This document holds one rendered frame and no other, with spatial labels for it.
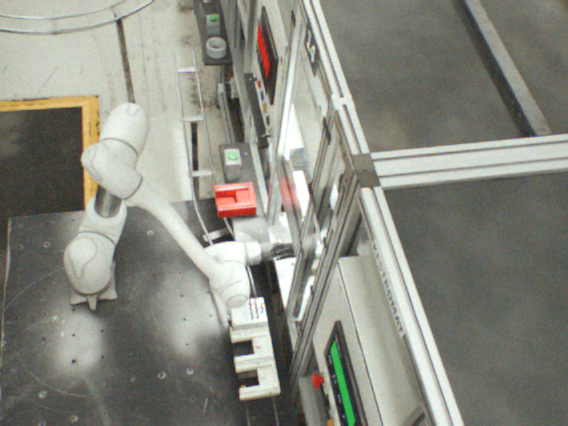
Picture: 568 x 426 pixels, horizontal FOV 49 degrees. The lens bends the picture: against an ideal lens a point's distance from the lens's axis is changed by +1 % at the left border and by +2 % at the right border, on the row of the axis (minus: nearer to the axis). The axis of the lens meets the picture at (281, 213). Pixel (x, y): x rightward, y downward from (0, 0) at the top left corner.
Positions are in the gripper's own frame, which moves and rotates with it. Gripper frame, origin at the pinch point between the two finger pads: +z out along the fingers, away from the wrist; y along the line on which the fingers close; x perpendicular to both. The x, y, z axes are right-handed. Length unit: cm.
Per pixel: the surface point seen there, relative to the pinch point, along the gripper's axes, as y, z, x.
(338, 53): 98, -5, -3
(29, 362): -33, -110, -16
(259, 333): -14.8, -24.2, -25.8
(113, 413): -33, -80, -40
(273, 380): -16, -22, -43
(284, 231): -12.3, -7.1, 15.1
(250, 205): -6.3, -19.6, 25.7
